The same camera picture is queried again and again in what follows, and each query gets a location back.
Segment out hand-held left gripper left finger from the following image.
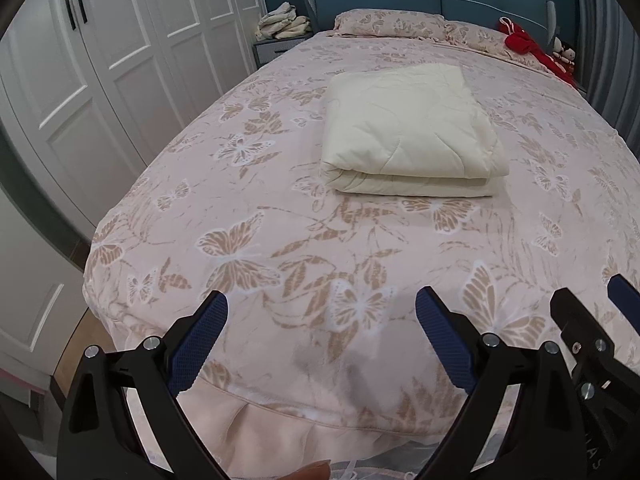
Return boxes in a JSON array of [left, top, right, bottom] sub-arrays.
[[57, 290, 231, 480]]

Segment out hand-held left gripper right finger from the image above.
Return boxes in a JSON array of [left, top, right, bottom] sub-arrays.
[[415, 286, 589, 480]]

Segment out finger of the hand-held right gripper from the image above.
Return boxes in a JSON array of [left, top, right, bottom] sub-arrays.
[[549, 287, 616, 357], [606, 273, 640, 334]]

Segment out cream quilted blanket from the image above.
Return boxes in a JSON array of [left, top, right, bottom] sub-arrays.
[[319, 62, 511, 198]]

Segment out person's left hand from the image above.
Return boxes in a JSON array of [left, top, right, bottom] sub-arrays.
[[286, 460, 332, 480]]

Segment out pink butterfly bed cover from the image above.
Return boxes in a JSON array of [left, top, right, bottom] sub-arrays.
[[81, 27, 640, 466]]

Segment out plush toys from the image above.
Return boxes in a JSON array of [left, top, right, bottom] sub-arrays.
[[551, 36, 577, 67]]

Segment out grey curtain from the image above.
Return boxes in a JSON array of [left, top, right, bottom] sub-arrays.
[[570, 0, 640, 148]]

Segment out red cloth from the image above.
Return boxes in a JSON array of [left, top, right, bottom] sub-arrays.
[[496, 16, 577, 86]]

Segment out white wardrobe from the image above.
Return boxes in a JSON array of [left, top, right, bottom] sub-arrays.
[[0, 0, 265, 378]]

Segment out pink butterfly pillow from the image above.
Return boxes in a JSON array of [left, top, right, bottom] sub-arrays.
[[333, 9, 449, 39], [441, 20, 568, 78]]

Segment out grey nightstand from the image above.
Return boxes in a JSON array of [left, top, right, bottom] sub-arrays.
[[251, 31, 315, 72]]

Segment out pile of cream cloths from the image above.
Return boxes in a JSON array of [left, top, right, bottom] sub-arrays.
[[256, 2, 314, 41]]

